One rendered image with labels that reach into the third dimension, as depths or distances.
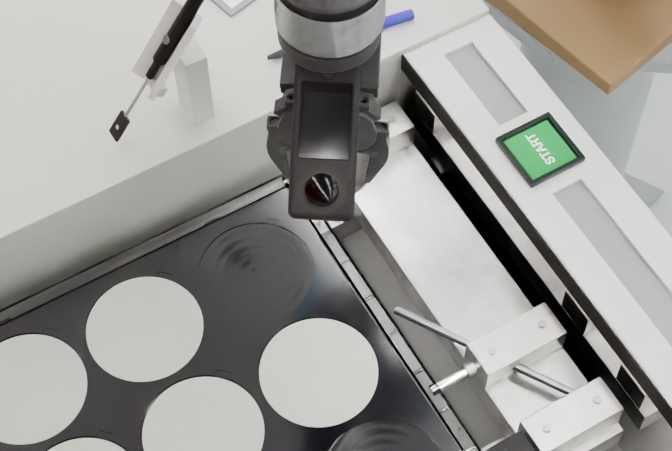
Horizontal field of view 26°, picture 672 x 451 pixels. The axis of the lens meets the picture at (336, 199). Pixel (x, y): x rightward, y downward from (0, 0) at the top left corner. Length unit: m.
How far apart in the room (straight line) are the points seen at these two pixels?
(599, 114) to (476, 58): 0.41
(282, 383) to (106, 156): 0.25
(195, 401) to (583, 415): 0.32
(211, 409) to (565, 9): 0.58
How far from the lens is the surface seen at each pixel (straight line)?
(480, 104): 1.29
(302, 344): 1.23
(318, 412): 1.20
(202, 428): 1.20
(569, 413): 1.21
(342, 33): 0.95
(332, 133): 1.00
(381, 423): 1.20
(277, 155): 1.09
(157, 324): 1.25
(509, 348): 1.23
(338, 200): 1.00
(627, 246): 1.23
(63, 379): 1.24
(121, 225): 1.30
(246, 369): 1.22
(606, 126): 1.73
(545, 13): 1.51
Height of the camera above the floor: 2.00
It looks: 58 degrees down
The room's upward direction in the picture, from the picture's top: straight up
